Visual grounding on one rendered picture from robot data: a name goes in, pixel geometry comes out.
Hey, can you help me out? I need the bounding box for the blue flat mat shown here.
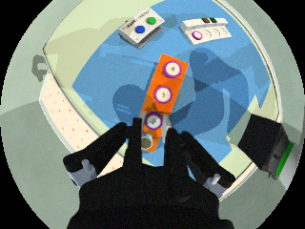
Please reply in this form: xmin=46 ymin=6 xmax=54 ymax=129
xmin=72 ymin=0 xmax=271 ymax=163

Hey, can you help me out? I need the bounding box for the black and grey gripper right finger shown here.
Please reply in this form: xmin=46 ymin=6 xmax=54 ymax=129
xmin=161 ymin=114 xmax=235 ymax=204

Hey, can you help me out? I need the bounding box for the orange tube rack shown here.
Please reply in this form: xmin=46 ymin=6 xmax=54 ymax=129
xmin=140 ymin=53 xmax=189 ymax=153

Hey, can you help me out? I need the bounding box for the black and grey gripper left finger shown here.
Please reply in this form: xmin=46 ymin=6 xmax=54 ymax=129
xmin=63 ymin=111 xmax=146 ymax=201

